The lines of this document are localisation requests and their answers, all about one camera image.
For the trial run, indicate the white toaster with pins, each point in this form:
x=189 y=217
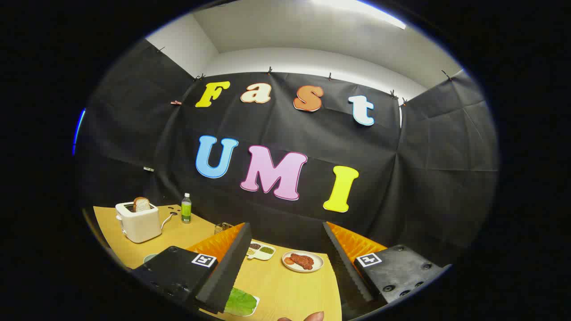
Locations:
x=139 y=225

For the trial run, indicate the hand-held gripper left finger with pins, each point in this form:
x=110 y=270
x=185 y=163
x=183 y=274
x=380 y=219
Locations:
x=225 y=272

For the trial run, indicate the black backdrop cloth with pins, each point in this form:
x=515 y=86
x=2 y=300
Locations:
x=276 y=129

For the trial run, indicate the white divided dish with beans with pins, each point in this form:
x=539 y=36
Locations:
x=261 y=251

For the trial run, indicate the round white plate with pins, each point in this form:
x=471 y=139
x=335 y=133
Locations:
x=317 y=263

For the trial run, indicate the green label water bottle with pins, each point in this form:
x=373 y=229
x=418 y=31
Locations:
x=186 y=211

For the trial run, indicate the round pale green plate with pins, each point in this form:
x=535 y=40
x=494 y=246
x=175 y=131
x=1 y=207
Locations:
x=149 y=257

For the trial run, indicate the red meat slice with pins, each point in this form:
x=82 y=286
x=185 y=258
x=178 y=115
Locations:
x=301 y=261

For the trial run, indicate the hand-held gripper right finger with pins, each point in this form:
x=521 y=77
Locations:
x=350 y=272

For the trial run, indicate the white bread slice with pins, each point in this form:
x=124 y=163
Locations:
x=142 y=204

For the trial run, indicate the square white plate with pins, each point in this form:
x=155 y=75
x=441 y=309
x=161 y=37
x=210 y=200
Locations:
x=255 y=310

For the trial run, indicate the green lettuce leaf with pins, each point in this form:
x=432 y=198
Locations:
x=241 y=302

